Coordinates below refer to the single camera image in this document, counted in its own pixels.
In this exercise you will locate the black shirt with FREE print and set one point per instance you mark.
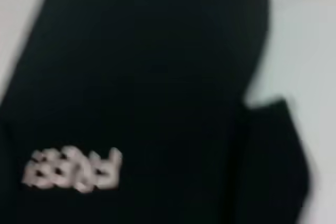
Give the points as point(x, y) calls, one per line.
point(157, 77)

